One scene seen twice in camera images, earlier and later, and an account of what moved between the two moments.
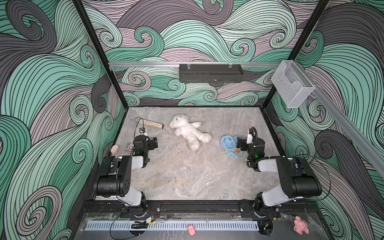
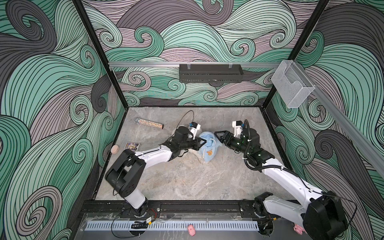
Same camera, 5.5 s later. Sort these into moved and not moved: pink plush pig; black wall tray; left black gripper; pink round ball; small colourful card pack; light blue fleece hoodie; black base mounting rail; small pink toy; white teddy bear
Moved: white teddy bear; light blue fleece hoodie; left black gripper
Not moved: black base mounting rail; small colourful card pack; black wall tray; pink round ball; small pink toy; pink plush pig
